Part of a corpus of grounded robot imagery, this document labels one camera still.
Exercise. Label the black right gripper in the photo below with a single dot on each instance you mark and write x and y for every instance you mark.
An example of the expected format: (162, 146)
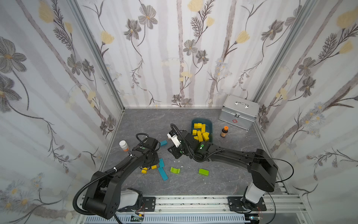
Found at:
(174, 151)

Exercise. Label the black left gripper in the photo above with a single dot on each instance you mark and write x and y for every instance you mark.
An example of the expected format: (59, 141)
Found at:
(152, 161)

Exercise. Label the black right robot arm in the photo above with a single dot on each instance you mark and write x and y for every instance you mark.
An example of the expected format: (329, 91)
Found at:
(259, 164)

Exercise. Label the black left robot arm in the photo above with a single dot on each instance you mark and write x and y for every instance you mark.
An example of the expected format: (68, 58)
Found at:
(102, 195)

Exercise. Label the upright teal block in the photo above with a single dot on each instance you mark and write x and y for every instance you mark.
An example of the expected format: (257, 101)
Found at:
(161, 163)

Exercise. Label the small teal block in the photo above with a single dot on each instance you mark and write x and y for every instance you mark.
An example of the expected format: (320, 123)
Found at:
(163, 143)

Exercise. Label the long teal block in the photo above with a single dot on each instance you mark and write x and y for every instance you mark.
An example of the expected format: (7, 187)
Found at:
(163, 174)

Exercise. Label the green arch block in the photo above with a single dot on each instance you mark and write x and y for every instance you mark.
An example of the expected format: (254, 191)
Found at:
(174, 170)

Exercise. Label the white cap orange bottle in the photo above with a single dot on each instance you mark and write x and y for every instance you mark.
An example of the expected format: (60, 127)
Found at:
(124, 145)

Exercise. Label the green flat block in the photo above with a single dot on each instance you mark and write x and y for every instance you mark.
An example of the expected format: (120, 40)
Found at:
(203, 172)

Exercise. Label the orange cap brown bottle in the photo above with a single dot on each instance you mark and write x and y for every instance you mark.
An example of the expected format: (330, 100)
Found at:
(224, 131)

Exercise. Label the silver metal case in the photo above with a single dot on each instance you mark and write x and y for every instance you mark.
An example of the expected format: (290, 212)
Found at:
(239, 112)

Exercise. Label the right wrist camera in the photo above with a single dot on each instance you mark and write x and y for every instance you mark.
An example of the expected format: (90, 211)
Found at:
(174, 138)

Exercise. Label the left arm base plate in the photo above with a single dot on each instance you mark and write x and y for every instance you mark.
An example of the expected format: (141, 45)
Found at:
(144, 204)

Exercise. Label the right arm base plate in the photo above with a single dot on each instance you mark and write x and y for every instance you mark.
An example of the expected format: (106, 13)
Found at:
(238, 204)

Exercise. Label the aluminium rail frame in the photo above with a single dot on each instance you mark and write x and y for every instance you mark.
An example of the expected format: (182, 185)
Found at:
(281, 209)

